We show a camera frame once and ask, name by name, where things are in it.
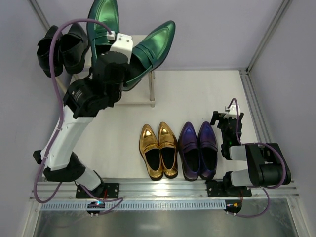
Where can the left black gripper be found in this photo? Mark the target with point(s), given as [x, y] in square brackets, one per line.
[133, 70]

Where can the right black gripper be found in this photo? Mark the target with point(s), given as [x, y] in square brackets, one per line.
[227, 119]

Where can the green loafer shoe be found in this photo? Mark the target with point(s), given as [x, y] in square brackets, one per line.
[105, 11]
[150, 53]

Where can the black loafer shoe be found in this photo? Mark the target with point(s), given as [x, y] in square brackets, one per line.
[43, 53]
[73, 48]

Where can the gold loafer shoe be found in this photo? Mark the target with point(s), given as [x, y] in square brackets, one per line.
[168, 150]
[149, 150]

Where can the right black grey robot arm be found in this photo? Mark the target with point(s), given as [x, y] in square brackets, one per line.
[266, 166]

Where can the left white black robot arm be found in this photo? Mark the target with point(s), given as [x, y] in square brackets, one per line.
[81, 104]

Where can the right purple loafer shoe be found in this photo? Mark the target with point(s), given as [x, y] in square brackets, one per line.
[208, 151]

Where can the purple loafer shoe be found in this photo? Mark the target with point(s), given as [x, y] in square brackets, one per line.
[189, 152]
[208, 151]

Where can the left purple loafer shoe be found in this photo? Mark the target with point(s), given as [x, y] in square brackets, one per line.
[189, 152]

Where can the white two-tier shoe shelf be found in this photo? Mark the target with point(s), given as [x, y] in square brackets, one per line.
[142, 94]

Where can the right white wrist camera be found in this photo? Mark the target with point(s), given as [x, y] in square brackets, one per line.
[231, 112]

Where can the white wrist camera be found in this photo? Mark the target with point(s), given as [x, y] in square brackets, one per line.
[231, 112]
[122, 43]

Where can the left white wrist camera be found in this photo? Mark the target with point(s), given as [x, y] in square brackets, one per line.
[122, 43]

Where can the right aluminium side rail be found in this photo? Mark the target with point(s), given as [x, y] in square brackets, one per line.
[260, 126]

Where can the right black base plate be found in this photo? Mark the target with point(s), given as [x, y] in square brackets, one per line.
[219, 189]

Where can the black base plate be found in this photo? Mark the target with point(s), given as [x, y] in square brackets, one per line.
[103, 191]
[219, 189]

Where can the grey slotted cable duct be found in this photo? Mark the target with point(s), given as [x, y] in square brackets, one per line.
[135, 205]

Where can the left aluminium frame post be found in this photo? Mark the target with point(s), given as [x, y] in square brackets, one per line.
[39, 14]

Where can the aluminium frame post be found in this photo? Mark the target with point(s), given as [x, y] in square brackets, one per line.
[39, 14]
[280, 13]

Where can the right aluminium frame post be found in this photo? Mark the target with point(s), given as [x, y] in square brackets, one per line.
[280, 13]

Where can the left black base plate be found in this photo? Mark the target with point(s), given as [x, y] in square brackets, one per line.
[103, 191]

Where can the aluminium mounting rail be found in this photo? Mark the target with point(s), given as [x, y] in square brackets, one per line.
[163, 189]

